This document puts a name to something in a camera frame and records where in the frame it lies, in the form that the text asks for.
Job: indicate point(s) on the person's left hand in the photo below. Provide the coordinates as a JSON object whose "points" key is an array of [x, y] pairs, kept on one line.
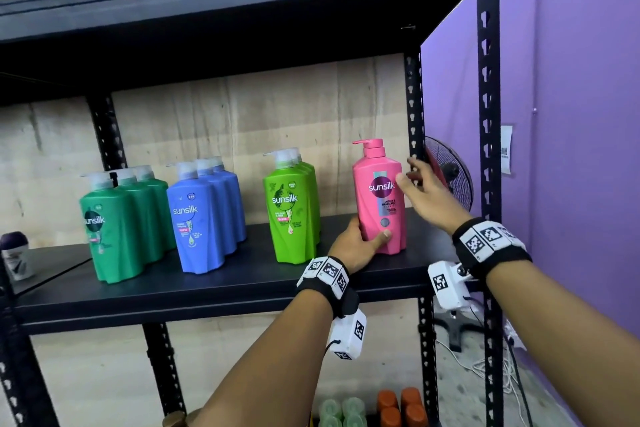
{"points": [[350, 246]]}

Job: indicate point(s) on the person's right hand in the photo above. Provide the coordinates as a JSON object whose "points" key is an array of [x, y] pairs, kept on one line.
{"points": [[437, 204]]}

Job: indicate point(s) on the person's left thumb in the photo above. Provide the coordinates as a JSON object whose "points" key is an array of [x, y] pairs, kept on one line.
{"points": [[380, 239]]}

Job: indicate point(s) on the person's right thumb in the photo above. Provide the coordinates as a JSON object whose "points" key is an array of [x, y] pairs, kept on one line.
{"points": [[405, 183]]}

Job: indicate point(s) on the pink pump shampoo bottle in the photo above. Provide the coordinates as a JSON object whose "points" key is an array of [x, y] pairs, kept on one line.
{"points": [[377, 201]]}

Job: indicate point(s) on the person's right forearm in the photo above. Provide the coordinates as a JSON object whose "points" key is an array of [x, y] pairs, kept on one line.
{"points": [[565, 331]]}

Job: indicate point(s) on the person's left forearm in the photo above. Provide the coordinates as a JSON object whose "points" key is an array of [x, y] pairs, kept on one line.
{"points": [[280, 366]]}

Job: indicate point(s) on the black standing fan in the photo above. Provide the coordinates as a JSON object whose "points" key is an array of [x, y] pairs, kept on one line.
{"points": [[457, 176]]}

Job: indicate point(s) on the left wristband with marker tags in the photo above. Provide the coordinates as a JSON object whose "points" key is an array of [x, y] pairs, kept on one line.
{"points": [[330, 279]]}

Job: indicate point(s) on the wristband with marker tags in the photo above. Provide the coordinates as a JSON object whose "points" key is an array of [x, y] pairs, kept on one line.
{"points": [[330, 279], [492, 244]]}

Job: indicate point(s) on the light green pump shampoo bottle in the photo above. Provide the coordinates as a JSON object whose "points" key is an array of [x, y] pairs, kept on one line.
{"points": [[312, 191], [290, 216], [318, 201]]}

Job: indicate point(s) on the right wristband with marker tags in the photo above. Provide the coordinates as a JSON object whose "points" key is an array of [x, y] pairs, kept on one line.
{"points": [[492, 244]]}

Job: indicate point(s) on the white paper label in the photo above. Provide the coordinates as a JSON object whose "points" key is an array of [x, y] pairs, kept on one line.
{"points": [[506, 149]]}

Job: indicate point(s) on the blue pump shampoo bottle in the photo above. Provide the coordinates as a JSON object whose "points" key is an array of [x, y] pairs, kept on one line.
{"points": [[197, 231], [239, 201], [226, 206]]}

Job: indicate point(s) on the black metal shelf rack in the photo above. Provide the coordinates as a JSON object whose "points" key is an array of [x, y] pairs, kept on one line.
{"points": [[240, 286]]}

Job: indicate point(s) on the pale green bottle cap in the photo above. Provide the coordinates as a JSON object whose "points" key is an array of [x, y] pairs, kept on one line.
{"points": [[330, 422], [330, 407], [356, 421], [354, 405]]}

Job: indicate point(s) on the purple partition panel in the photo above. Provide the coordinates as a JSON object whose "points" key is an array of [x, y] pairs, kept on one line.
{"points": [[575, 116]]}

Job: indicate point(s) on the dark green pump shampoo bottle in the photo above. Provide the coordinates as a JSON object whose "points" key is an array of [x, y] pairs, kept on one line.
{"points": [[165, 211], [112, 241], [147, 221]]}

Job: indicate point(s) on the brown round cap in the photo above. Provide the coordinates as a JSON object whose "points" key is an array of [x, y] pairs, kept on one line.
{"points": [[177, 420]]}

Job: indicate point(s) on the white roll-on deodorant dark cap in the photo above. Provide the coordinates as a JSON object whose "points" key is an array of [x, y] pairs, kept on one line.
{"points": [[16, 256]]}

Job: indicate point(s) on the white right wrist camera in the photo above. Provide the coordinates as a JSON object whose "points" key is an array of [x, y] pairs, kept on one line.
{"points": [[450, 286]]}

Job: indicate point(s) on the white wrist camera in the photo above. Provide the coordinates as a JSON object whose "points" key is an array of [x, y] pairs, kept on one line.
{"points": [[348, 334], [450, 286]]}

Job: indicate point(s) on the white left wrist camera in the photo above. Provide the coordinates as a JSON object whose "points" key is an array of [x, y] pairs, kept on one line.
{"points": [[348, 334]]}

